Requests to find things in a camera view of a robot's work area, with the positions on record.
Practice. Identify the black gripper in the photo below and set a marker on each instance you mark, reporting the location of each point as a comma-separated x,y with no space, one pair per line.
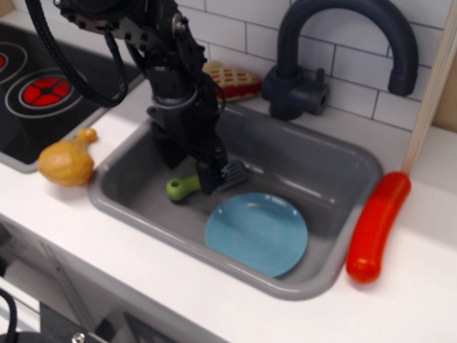
187,127

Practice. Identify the dark grey toy faucet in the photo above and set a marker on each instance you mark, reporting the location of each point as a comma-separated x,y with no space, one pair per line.
290,92

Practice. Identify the light wooden post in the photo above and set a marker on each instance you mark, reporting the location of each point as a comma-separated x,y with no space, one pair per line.
433,92

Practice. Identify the grey plastic sink basin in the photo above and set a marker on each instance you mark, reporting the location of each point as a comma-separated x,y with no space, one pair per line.
326,179

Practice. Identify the green handled grey spatula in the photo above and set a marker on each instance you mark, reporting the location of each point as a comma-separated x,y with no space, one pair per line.
232,175

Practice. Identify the blue plastic plate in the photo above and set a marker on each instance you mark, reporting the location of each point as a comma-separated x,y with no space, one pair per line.
260,230

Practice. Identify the yellow toy chicken drumstick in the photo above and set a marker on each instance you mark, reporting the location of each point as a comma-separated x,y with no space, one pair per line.
67,162

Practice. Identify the red toy sausage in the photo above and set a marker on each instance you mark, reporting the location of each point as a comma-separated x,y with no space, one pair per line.
365,254

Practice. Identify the toy pie slice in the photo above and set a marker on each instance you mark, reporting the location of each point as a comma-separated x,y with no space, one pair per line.
233,84

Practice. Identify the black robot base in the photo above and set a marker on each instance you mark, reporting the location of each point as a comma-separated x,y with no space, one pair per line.
52,327

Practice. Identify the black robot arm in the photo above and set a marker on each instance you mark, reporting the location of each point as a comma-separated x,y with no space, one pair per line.
158,38

